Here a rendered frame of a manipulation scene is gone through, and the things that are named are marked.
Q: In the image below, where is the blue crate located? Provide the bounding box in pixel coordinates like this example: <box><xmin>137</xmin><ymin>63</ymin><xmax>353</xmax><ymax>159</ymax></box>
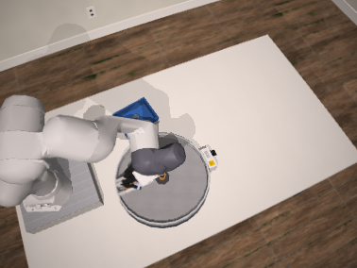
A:
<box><xmin>112</xmin><ymin>97</ymin><xmax>160</xmax><ymax>125</ymax></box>

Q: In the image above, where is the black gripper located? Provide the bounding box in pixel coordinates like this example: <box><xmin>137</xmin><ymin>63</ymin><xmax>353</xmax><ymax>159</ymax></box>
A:
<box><xmin>115</xmin><ymin>164</ymin><xmax>142</xmax><ymax>190</ymax></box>

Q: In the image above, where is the grey round table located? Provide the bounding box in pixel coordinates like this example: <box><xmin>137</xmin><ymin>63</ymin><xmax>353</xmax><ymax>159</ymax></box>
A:
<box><xmin>114</xmin><ymin>133</ymin><xmax>217</xmax><ymax>228</ymax></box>

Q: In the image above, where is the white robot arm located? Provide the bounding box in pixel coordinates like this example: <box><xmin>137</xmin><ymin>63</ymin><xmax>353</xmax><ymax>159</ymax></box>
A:
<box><xmin>0</xmin><ymin>94</ymin><xmax>186</xmax><ymax>212</ymax></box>

